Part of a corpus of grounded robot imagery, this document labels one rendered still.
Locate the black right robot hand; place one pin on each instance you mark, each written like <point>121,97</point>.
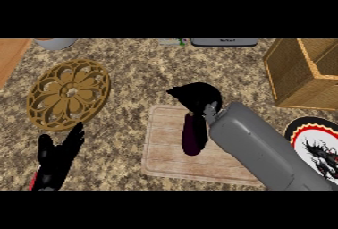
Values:
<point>198,95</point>

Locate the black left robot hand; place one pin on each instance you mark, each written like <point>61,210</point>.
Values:
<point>55,158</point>

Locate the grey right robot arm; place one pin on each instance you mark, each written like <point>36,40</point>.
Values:
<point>260,149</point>

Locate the dark purple eggplant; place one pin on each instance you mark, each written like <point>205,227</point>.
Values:
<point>193,134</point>

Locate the pale wooden cutting board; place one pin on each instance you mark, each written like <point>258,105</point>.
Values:
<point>176,149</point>

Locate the square wicker basket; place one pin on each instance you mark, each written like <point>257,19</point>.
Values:
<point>303,74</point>

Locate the brown wooden board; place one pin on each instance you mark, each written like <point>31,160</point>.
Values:
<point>10,58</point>

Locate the dark grey appliance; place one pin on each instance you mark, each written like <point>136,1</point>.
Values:
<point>223,42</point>

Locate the small green and white item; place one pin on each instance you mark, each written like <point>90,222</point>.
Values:
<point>173,42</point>

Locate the round wooden flower trivet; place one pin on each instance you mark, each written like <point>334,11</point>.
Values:
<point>68,94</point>

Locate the round dragon print plate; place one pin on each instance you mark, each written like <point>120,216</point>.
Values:
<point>319,149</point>

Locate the grey round pot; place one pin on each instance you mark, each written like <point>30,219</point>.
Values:
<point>55,43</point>

